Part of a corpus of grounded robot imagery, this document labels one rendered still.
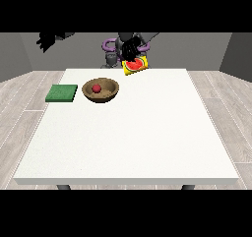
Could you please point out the brown wooden bowl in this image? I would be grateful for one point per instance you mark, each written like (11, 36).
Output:
(100, 90)

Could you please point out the green square pad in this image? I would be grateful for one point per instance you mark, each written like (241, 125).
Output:
(61, 93)

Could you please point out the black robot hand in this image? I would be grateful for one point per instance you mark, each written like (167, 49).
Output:
(130, 48)
(47, 41)

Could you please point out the dark table leg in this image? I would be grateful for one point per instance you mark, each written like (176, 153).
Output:
(63, 187)
(188, 187)

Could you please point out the small red ball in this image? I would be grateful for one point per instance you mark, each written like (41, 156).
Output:
(96, 88)

